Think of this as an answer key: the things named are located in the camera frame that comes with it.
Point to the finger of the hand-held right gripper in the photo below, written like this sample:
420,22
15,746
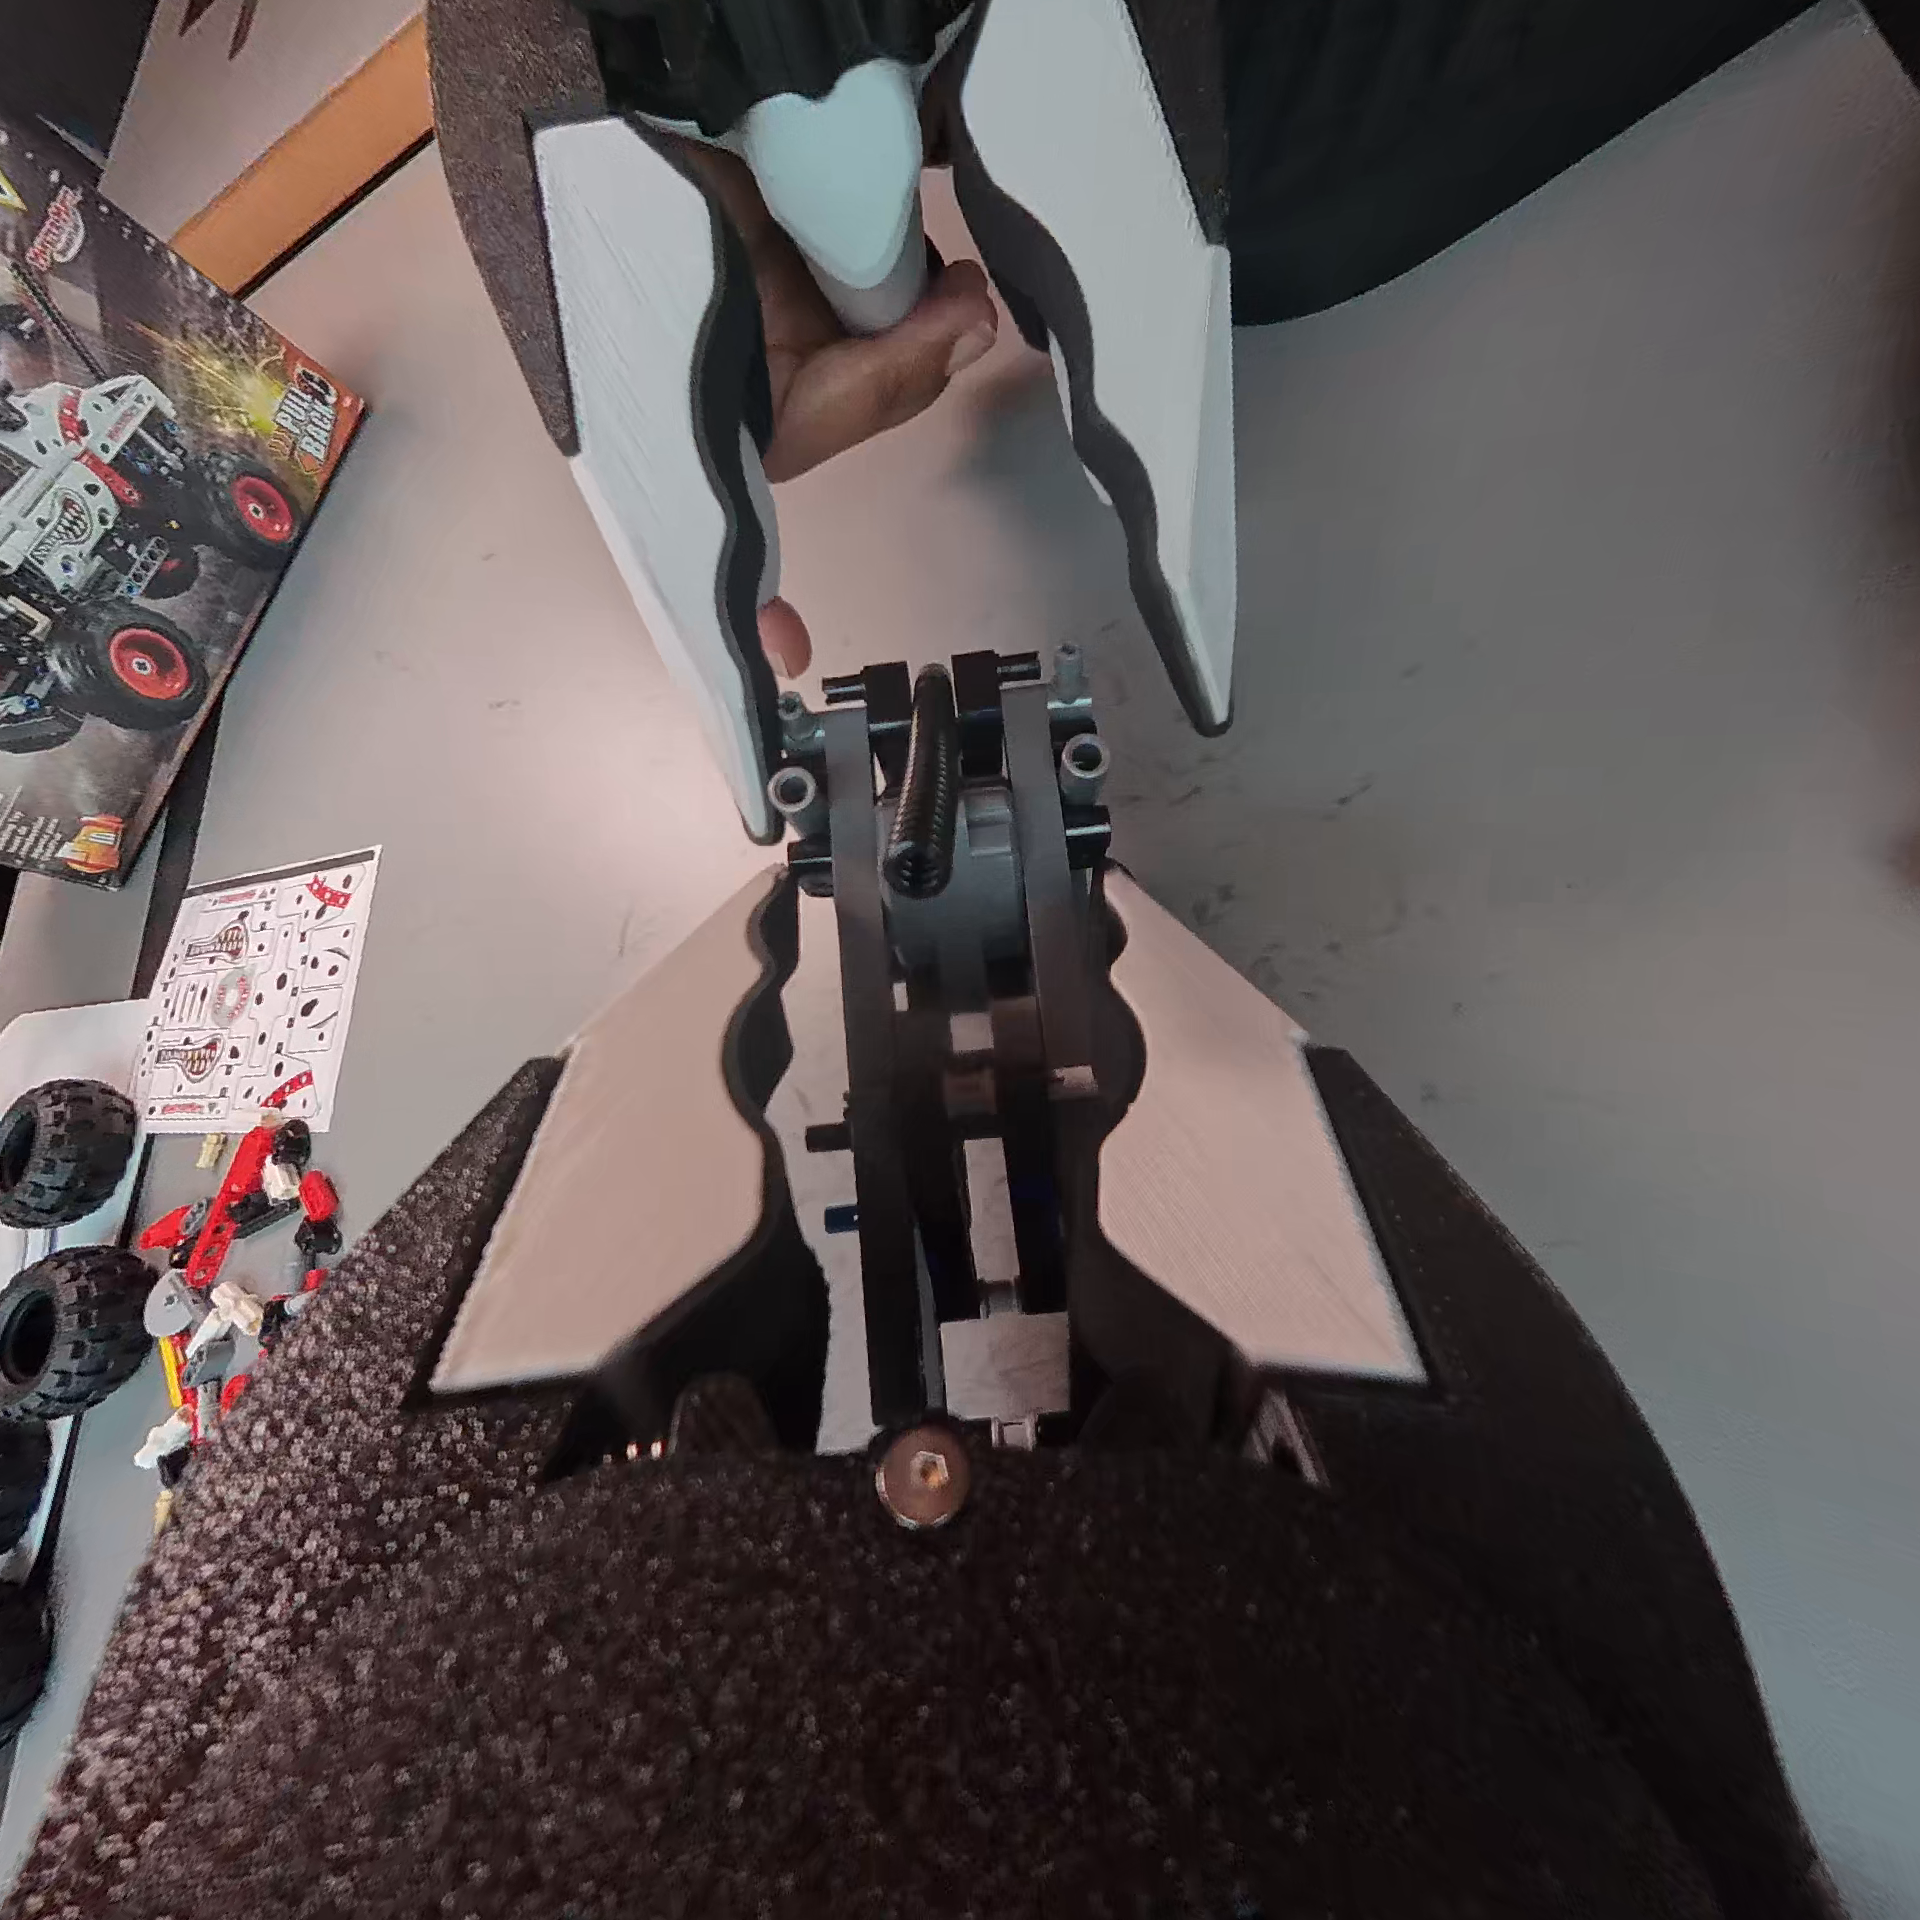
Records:
644,376
1139,303

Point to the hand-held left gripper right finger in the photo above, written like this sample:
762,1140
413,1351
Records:
1245,1188

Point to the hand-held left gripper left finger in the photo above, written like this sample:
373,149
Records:
644,1170

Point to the black grey toy chassis assembly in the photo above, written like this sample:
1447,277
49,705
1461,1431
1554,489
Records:
952,898

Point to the grey desk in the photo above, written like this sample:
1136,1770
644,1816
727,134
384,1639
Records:
1498,749

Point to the person's right hand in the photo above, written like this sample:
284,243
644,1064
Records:
855,376

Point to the wooden table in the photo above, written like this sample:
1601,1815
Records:
332,150

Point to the pile of red white pieces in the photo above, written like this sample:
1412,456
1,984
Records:
254,1188

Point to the white sticker sheet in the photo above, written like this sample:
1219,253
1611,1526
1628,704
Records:
254,975

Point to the toy truck set box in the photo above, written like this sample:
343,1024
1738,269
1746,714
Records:
151,451

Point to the white book stand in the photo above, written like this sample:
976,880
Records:
89,1050

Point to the black toy tyre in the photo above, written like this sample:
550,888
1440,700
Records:
16,1483
61,1148
76,1328

